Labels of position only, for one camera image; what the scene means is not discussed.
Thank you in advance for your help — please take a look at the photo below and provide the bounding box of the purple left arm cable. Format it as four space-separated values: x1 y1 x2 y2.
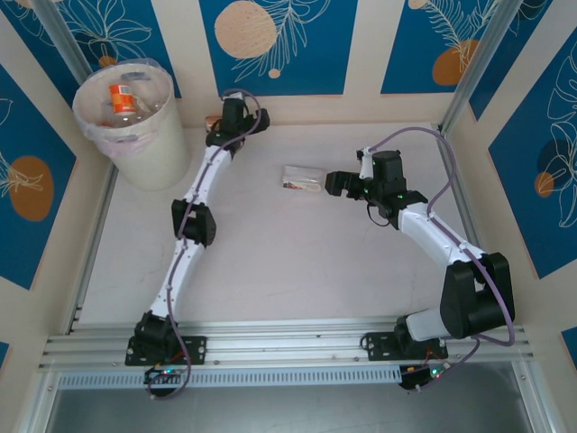
146 88 263 401

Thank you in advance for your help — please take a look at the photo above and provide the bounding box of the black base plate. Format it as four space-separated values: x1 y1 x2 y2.
124 336 208 366
363 331 450 362

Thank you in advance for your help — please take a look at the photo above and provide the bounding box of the white slotted cable duct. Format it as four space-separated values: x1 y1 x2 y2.
57 365 403 390

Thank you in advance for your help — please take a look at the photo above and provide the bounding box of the orange label plastic bottle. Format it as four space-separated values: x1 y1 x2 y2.
107 83 137 132

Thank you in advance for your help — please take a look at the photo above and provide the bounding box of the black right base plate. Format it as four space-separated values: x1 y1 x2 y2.
363 331 450 362

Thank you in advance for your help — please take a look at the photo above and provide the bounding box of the clear plastic bin liner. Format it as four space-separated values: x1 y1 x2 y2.
71 57 175 157

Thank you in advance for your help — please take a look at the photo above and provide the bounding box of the aluminium frame post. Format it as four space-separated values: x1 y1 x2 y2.
439 0 519 136
31 0 94 85

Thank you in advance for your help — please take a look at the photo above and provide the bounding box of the thin black wire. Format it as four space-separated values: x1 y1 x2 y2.
365 200 393 229

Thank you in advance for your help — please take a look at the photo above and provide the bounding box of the grey metal sheet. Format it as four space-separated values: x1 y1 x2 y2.
42 363 549 433

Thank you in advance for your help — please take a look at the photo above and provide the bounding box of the white plastic waste bin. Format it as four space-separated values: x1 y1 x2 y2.
71 62 190 191

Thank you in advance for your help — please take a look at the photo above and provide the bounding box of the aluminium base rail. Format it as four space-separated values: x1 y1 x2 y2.
40 318 536 373

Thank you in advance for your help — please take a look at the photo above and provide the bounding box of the small controller board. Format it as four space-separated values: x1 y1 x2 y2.
143 365 186 384
398 364 447 392

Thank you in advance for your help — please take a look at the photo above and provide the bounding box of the aluminium side rail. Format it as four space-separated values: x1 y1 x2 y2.
432 124 508 326
62 160 121 335

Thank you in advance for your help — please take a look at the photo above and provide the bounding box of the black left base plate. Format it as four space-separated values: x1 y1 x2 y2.
124 336 208 366

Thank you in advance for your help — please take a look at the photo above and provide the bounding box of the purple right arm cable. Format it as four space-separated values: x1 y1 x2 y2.
369 126 517 393

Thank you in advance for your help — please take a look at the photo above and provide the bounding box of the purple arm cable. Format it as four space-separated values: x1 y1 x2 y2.
146 88 263 401
369 126 517 393

